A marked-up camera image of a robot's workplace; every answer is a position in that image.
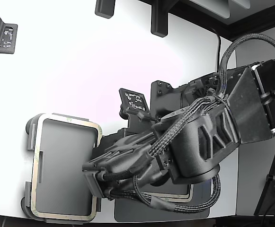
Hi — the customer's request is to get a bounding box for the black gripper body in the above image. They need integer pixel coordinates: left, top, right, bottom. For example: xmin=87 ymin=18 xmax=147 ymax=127
xmin=98 ymin=129 xmax=172 ymax=201

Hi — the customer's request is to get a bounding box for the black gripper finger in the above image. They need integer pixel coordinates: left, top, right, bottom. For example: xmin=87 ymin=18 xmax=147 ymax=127
xmin=84 ymin=170 xmax=106 ymax=199
xmin=82 ymin=148 xmax=114 ymax=173

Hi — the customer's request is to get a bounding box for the beige adhesive rectangular frame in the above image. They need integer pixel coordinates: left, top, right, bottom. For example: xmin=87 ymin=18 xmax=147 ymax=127
xmin=30 ymin=113 xmax=103 ymax=223
xmin=149 ymin=183 xmax=194 ymax=201
xmin=151 ymin=184 xmax=195 ymax=204

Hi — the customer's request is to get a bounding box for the light gray plastic box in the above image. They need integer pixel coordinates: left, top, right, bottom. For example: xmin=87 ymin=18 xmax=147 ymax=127
xmin=20 ymin=113 xmax=104 ymax=225

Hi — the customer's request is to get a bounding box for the black stand leg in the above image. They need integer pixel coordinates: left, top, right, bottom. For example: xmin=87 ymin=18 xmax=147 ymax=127
xmin=254 ymin=122 xmax=275 ymax=216

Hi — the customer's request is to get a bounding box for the gray panel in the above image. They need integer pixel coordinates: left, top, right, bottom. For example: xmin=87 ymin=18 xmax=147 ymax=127
xmin=188 ymin=0 xmax=231 ymax=20

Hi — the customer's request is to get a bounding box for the black shelf trim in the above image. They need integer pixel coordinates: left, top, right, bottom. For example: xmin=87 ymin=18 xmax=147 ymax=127
xmin=137 ymin=0 xmax=275 ymax=43

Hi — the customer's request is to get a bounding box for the gripper camera circuit board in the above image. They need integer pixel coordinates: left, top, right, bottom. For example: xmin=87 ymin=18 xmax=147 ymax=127
xmin=118 ymin=87 xmax=152 ymax=122

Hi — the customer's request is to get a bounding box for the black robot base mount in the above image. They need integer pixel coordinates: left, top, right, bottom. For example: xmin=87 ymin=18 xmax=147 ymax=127
xmin=150 ymin=79 xmax=190 ymax=122

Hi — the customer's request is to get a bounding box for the dark gray base plate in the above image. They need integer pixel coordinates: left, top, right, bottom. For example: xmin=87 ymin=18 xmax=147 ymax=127
xmin=113 ymin=179 xmax=213 ymax=223

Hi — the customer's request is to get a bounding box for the long black bracket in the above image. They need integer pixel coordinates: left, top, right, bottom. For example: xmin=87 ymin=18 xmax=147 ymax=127
xmin=150 ymin=0 xmax=169 ymax=38

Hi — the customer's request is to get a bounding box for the thin black cable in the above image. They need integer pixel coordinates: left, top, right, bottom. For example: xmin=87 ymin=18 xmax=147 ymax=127
xmin=209 ymin=26 xmax=222 ymax=73

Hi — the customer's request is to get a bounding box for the short black bracket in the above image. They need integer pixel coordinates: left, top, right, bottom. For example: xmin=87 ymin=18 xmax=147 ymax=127
xmin=94 ymin=0 xmax=116 ymax=19

